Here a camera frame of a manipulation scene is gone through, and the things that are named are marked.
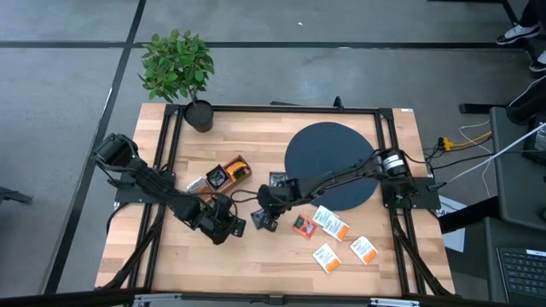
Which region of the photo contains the black desk foot bar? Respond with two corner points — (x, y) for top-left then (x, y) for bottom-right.
(458, 102), (513, 115)
(438, 195), (501, 235)

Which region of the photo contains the black office chair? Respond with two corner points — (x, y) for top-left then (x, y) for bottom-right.
(507, 74), (546, 125)

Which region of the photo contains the white paper sheet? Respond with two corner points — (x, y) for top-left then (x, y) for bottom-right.
(439, 194), (467, 253)

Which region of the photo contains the wooden three-compartment tray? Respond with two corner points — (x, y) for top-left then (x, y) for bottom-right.
(186, 153), (253, 206)

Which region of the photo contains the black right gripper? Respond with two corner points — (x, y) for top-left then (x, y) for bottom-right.
(257, 178), (302, 234)

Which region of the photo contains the thick white cable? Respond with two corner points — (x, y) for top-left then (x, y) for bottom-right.
(456, 122), (546, 177)

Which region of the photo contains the black front crossbar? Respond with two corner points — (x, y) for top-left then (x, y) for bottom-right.
(0, 288), (546, 307)

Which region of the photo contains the person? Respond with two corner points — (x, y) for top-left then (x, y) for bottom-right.
(496, 0), (546, 73)

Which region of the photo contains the dark laptop with keyboard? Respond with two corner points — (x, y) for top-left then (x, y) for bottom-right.
(485, 217), (546, 306)

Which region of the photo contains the silver metal bracket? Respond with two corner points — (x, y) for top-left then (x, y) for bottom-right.
(369, 297), (421, 307)
(132, 293), (184, 307)

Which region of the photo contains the thin white cable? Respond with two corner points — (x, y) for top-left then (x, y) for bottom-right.
(458, 119), (492, 179)

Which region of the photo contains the dark metal foot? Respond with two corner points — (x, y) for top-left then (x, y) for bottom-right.
(0, 185), (34, 206)

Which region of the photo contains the green leafy plant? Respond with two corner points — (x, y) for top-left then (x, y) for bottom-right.
(136, 28), (216, 104)

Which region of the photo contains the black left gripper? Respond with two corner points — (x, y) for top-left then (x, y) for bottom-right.
(194, 194), (247, 246)

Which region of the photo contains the black plant pot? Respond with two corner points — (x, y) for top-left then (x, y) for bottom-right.
(183, 99), (215, 133)

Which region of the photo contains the dark grey desk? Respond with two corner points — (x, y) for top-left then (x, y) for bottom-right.
(489, 106), (546, 231)

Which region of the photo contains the black cable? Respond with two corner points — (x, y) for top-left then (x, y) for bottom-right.
(426, 148), (528, 171)

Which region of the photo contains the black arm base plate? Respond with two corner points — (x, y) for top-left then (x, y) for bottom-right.
(380, 177), (441, 211)
(114, 170), (177, 205)

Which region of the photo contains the yellow power cable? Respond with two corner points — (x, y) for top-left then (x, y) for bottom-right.
(441, 130), (494, 151)

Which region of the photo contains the dark round plate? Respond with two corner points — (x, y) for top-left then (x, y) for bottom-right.
(284, 121), (380, 212)

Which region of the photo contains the orange tea packet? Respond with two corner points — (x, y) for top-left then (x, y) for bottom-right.
(224, 159), (250, 180)
(292, 213), (319, 240)

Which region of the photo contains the black aluminium table frame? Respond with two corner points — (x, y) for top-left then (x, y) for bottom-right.
(100, 103), (456, 298)

